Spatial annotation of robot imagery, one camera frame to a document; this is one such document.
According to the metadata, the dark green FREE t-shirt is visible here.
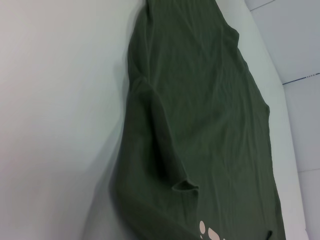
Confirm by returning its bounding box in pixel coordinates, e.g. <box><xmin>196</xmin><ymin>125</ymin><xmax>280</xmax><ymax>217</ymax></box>
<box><xmin>106</xmin><ymin>0</ymin><xmax>287</xmax><ymax>240</ymax></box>

